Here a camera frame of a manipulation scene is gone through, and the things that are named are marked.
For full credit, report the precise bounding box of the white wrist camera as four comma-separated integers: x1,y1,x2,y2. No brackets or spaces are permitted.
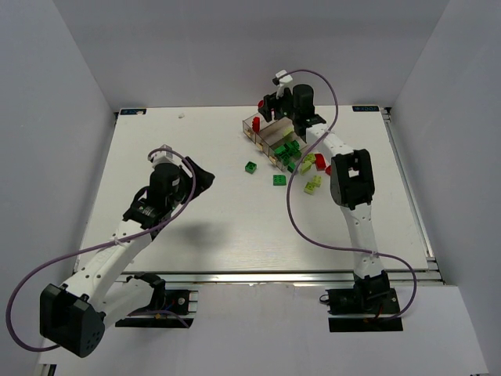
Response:
272,70,294,99
147,144,174,167

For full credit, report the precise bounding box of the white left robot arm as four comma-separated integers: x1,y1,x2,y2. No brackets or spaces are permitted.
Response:
39,157,215,358

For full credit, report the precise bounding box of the red lego brick stack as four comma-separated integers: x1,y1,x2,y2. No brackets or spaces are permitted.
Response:
251,117,261,133

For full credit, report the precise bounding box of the green lego brick middle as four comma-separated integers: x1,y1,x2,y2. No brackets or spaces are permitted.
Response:
274,145,290,165

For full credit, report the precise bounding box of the clear three-compartment organizer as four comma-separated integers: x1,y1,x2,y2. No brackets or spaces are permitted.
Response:
242,114,307,171

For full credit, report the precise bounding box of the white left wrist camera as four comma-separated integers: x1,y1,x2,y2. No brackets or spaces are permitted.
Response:
147,144,174,167

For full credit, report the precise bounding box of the green flat lego brick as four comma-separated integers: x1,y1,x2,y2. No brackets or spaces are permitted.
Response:
272,175,287,186

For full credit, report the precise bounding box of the lime lego brick lower right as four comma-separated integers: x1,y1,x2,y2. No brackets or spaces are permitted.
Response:
311,175,323,187

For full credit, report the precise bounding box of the green square lego brick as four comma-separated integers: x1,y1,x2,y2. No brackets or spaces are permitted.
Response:
245,161,257,174

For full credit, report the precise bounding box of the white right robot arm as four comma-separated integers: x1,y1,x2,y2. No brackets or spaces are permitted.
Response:
258,78,390,311

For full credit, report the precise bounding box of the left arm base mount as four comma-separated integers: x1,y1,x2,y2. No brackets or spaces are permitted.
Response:
115,288,199,329

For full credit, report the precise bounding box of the lime lego brick lower left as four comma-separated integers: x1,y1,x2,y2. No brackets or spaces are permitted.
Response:
304,182,315,195

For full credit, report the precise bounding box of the red lego brick upper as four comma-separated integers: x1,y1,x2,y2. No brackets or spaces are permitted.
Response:
314,153,326,171

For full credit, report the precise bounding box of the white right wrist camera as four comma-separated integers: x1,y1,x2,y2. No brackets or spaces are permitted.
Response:
272,70,294,99

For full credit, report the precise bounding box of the green stepped lego brick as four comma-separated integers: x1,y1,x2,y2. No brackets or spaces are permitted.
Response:
286,140,301,154

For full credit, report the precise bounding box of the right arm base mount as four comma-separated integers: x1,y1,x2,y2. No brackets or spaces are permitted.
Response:
319,288,403,333

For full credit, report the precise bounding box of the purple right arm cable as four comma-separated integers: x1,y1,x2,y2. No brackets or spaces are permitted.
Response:
276,69,416,320

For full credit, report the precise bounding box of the lime lego brick upper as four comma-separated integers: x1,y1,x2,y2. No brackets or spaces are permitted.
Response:
303,154,316,164

